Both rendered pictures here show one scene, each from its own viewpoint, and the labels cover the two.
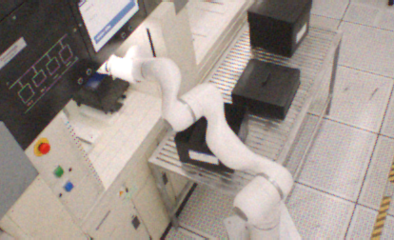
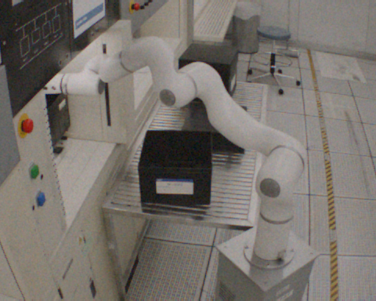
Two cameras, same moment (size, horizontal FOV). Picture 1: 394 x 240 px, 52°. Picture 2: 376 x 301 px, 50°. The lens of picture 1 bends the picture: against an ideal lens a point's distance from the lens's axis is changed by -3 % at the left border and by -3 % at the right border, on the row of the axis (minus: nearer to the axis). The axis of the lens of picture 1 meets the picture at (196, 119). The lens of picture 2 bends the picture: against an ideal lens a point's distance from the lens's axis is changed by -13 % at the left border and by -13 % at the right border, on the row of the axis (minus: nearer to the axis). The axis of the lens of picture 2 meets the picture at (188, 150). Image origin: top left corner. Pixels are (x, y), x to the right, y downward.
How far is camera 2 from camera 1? 0.76 m
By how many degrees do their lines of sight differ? 25
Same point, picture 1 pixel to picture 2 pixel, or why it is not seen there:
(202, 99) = (200, 71)
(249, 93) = (204, 128)
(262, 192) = (288, 158)
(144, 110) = (88, 154)
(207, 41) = (139, 92)
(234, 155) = (249, 125)
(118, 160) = (73, 199)
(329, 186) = not seen: hidden behind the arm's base
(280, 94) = not seen: hidden behind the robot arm
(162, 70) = (154, 43)
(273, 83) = not seen: hidden behind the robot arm
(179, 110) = (181, 77)
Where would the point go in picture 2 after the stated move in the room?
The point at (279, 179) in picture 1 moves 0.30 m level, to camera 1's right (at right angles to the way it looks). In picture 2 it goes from (298, 147) to (359, 128)
